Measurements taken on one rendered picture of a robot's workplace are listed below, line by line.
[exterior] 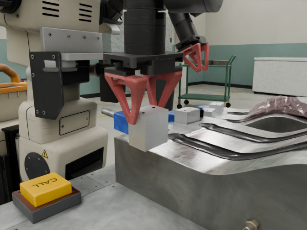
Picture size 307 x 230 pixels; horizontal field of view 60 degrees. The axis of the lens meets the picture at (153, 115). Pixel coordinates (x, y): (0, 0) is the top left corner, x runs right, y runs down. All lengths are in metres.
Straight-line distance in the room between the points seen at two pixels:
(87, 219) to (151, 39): 0.27
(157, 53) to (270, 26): 8.00
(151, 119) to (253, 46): 8.15
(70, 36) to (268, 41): 7.74
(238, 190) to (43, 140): 0.55
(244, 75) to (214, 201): 8.27
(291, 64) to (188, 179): 6.79
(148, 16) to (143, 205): 0.29
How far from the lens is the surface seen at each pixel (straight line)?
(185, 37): 0.81
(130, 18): 0.36
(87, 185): 0.53
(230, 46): 8.87
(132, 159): 0.47
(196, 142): 0.49
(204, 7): 0.33
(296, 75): 7.10
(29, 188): 0.47
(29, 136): 0.81
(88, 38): 0.81
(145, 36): 0.35
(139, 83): 0.34
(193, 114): 0.60
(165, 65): 0.37
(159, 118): 0.39
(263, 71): 7.39
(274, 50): 8.22
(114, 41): 6.24
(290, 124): 0.69
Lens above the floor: 1.04
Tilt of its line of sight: 13 degrees down
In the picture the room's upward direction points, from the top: straight up
